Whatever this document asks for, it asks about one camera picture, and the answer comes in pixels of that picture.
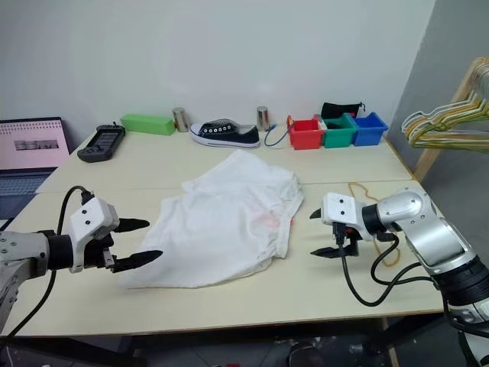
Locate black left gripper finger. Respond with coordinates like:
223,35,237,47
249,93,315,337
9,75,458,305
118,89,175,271
114,217,151,234
112,250,165,274

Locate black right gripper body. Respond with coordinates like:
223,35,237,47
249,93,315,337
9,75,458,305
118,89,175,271
331,221,362,257

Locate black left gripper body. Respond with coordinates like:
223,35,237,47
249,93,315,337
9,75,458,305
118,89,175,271
82,232,118,270

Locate white cloth garment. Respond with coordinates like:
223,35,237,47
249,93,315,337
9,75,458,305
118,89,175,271
119,149,306,290

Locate red plastic bin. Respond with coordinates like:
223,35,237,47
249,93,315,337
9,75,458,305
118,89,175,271
286,115,326,151

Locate green plastic bin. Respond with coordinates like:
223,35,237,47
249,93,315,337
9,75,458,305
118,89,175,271
319,112,358,149

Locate black handheld controller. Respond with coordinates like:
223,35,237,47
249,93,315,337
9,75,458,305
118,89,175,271
76,121,128,164

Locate blue plastic bin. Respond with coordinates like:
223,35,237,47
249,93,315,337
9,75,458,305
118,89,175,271
351,111,390,148

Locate green rectangular box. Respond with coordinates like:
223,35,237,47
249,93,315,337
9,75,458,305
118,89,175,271
119,112,177,137

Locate dark rounded shape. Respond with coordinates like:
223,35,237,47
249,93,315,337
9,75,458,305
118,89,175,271
288,342,330,367

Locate light table leg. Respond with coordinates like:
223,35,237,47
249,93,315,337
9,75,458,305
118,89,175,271
381,317,401,367

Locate silver metal cylinder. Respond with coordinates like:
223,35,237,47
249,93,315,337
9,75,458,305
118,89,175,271
171,107,191,133
255,105,272,132

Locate black and white sneaker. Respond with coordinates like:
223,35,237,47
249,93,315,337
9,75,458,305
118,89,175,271
189,121,262,150

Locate wooden clothes rack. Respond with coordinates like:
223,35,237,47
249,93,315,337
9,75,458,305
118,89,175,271
412,56,489,183

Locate laptop with pink screen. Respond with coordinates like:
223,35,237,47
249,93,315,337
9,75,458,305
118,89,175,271
0,115,72,221

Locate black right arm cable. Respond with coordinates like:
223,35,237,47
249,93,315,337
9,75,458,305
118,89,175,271
333,221,440,307

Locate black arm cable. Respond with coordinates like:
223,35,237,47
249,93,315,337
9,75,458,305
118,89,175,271
0,185,96,342
333,221,440,307

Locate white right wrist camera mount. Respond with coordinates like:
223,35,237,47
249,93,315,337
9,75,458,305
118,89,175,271
320,192,374,242

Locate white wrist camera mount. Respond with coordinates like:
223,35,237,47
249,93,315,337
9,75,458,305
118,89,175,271
69,198,121,274
320,192,374,242

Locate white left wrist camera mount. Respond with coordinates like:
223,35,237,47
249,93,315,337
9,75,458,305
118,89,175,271
69,198,121,274

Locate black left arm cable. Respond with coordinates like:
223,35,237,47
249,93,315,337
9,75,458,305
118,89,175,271
0,185,96,342

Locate blue cable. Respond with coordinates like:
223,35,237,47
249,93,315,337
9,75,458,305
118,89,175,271
264,122,292,148

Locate black table frame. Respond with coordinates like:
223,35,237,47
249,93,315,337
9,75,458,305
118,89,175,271
0,316,449,367

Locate black drawstring pouch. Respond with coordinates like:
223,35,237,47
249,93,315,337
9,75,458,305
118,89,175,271
319,100,366,121

